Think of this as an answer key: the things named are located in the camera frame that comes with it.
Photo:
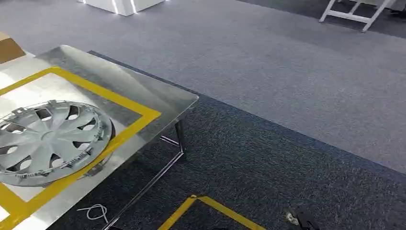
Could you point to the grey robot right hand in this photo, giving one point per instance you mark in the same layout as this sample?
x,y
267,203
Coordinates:
x,y
306,220

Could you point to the silver wheel cover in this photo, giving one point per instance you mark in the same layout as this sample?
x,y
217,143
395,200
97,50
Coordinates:
x,y
44,139

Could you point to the yellow floor tape outline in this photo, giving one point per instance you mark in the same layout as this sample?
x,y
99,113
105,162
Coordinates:
x,y
222,208

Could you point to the steel bench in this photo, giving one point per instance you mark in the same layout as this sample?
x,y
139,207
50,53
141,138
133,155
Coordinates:
x,y
127,85

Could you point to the yellow tape on bench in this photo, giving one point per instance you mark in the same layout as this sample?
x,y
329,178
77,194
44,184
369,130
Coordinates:
x,y
104,93

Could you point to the white lit display plinth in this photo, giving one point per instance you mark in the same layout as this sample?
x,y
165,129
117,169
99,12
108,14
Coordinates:
x,y
127,6

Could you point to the brown cardboard box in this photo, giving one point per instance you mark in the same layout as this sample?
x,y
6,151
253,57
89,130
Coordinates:
x,y
9,50

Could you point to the white frame stand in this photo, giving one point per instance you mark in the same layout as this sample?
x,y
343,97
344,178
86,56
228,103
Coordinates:
x,y
349,16

